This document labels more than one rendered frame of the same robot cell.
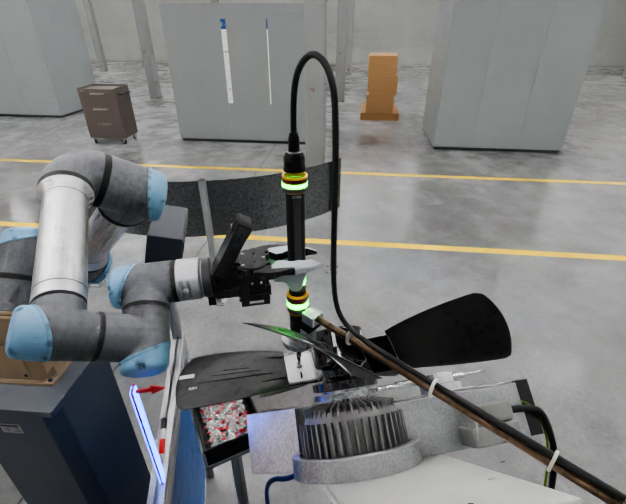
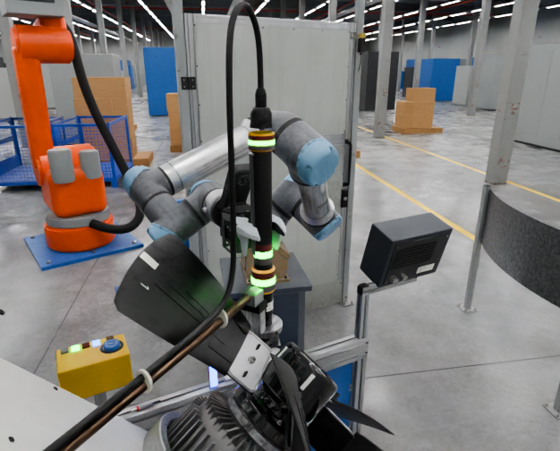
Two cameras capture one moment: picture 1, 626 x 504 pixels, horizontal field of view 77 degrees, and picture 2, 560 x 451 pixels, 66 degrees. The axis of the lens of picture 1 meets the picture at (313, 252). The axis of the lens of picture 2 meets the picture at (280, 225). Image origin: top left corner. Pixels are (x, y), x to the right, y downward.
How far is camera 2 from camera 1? 0.81 m
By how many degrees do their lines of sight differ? 67
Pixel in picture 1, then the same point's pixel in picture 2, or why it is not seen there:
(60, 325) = (139, 182)
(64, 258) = (185, 157)
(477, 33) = not seen: outside the picture
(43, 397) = (237, 285)
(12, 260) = (277, 191)
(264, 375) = not seen: hidden behind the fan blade
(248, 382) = not seen: hidden behind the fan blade
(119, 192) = (282, 147)
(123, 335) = (155, 208)
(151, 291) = (194, 198)
